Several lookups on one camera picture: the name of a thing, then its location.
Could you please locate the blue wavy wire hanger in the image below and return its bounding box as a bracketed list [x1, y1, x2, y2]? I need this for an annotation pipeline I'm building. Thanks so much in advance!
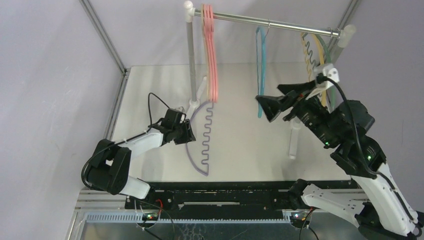
[255, 25, 271, 119]

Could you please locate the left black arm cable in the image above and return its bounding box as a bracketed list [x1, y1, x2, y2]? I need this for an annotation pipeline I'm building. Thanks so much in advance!
[81, 92, 171, 190]

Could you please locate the silver clothes rack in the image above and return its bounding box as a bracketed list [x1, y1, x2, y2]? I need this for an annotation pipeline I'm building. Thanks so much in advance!
[183, 0, 358, 161]

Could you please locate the purple wavy wire hanger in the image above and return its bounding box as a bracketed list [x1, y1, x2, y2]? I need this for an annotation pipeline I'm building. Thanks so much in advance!
[185, 101, 215, 177]

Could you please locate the circuit board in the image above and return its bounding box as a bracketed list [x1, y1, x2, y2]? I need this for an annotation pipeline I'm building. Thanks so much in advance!
[290, 213, 310, 229]
[142, 213, 160, 222]

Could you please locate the left circuit board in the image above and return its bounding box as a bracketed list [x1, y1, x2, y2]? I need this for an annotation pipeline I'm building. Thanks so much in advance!
[142, 213, 160, 222]

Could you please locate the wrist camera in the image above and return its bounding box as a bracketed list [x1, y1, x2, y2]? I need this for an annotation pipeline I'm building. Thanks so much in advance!
[308, 63, 340, 98]
[175, 106, 186, 113]

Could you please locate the right circuit board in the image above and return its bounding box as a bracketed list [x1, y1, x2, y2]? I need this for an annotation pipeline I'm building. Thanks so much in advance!
[290, 213, 310, 229]

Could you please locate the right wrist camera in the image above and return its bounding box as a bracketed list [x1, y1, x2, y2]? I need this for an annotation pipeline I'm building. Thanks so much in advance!
[308, 63, 340, 98]

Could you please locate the beige plastic hanger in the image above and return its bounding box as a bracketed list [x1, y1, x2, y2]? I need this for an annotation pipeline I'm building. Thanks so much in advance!
[200, 3, 211, 102]

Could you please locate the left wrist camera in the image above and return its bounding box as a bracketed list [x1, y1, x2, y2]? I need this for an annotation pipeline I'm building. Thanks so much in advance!
[175, 106, 186, 113]

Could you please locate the green wavy wire hanger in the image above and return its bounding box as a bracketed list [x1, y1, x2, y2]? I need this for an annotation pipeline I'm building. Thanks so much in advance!
[324, 42, 336, 110]

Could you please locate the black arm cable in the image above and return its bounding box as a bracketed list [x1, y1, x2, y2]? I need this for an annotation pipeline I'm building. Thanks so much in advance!
[316, 75, 418, 229]
[81, 92, 171, 190]

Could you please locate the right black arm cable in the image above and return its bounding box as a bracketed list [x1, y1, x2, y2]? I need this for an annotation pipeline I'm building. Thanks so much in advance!
[316, 75, 418, 229]

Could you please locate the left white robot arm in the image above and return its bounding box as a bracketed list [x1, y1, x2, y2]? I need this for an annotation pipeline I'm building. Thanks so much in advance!
[81, 108, 196, 209]

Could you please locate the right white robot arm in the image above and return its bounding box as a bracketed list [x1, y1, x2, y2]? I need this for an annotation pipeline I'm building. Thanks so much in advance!
[255, 82, 424, 240]

